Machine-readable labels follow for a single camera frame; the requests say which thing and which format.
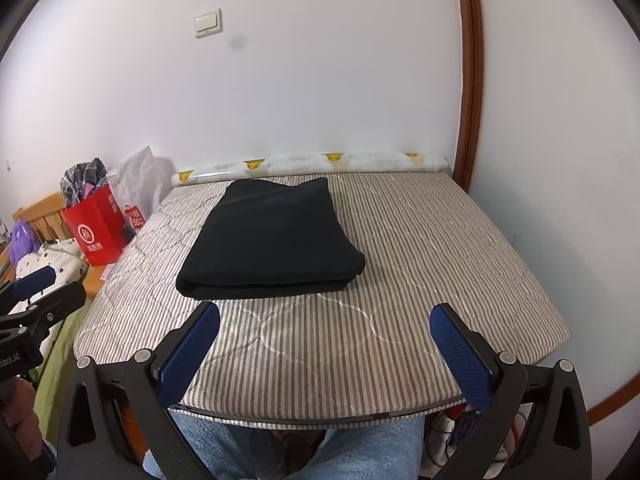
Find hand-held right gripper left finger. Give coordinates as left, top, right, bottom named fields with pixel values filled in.
left=55, top=300, right=222, bottom=480

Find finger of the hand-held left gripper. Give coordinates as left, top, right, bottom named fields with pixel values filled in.
left=0, top=266, right=57, bottom=311
left=0, top=281, right=87, bottom=335

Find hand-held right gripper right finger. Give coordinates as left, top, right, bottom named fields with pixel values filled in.
left=429, top=302, right=593, bottom=480

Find black sweatshirt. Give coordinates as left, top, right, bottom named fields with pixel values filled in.
left=176, top=176, right=367, bottom=301

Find person's left forearm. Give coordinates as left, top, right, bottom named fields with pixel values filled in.
left=0, top=375, right=45, bottom=463

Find white dotted cloth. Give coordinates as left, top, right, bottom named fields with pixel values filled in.
left=14, top=240, right=92, bottom=358

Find purple plush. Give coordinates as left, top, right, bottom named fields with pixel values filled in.
left=10, top=220, right=42, bottom=264

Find small wooden stand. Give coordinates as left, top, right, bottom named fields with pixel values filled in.
left=81, top=260, right=109, bottom=302

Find green sheet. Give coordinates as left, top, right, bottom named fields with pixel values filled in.
left=34, top=300, right=90, bottom=443

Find wooden headboard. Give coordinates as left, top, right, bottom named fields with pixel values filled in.
left=12, top=192, right=68, bottom=247

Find red paper bag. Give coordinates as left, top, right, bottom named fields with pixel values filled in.
left=62, top=185, right=132, bottom=267

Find striped quilted mat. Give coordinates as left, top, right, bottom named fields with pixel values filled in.
left=72, top=172, right=572, bottom=418

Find plaid cloth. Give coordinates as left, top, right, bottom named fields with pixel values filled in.
left=61, top=157, right=108, bottom=208

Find small red white bag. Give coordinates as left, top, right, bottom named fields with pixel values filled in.
left=125, top=205, right=147, bottom=242

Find person's legs in blue pants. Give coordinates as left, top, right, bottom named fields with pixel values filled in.
left=175, top=410, right=426, bottom=480

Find white plastic bag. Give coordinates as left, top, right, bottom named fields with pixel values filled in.
left=107, top=146, right=173, bottom=231

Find brown wooden skirting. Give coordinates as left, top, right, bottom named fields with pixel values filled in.
left=585, top=355, right=640, bottom=426

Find white printed paper roll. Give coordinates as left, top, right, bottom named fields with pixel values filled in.
left=170, top=150, right=453, bottom=188

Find tangle of cables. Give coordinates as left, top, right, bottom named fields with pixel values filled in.
left=425, top=400, right=531, bottom=480

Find brown wooden door frame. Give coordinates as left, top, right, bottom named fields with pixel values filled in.
left=450, top=0, right=487, bottom=193

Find white wall switch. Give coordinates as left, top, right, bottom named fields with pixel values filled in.
left=193, top=8, right=223, bottom=39

